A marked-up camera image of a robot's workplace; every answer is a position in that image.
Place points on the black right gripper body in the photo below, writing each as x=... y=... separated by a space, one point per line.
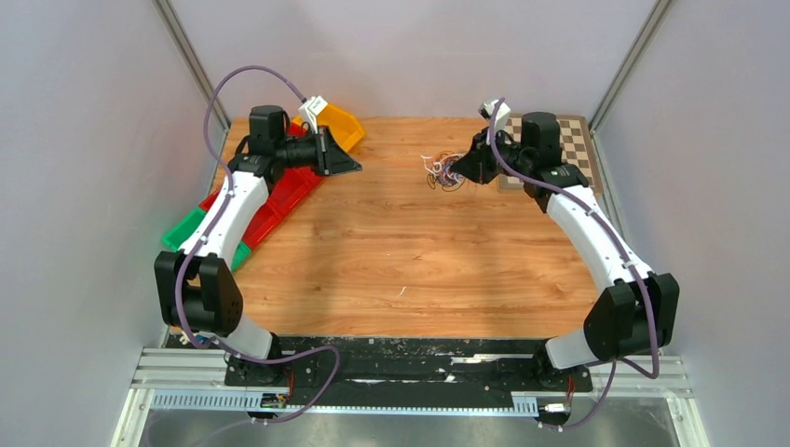
x=489 y=164

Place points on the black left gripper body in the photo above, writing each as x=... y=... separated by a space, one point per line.
x=317 y=151

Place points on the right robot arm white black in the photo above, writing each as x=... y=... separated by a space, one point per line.
x=636 y=308

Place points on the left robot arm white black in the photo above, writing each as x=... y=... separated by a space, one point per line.
x=196 y=288

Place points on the yellow plastic bin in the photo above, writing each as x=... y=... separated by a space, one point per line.
x=345 y=127

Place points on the red plastic bin middle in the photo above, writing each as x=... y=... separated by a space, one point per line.
x=279 y=188

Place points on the red plastic bin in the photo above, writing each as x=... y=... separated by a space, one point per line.
x=259 y=223
x=279 y=188
x=299 y=182

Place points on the red plastic bin far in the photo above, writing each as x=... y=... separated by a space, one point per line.
x=299 y=182

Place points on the red plastic bin near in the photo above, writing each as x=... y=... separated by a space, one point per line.
x=259 y=223

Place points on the wooden chessboard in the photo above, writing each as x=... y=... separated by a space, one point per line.
x=576 y=149

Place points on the green plastic bin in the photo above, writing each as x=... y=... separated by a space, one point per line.
x=179 y=233

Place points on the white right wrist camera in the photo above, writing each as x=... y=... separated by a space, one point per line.
x=497 y=114

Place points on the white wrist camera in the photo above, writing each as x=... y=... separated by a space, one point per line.
x=310 y=109
x=497 y=114

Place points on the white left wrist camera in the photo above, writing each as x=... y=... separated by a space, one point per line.
x=310 y=109

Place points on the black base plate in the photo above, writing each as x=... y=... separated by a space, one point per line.
x=420 y=396

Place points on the aluminium frame rail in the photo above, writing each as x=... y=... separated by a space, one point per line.
x=212 y=369

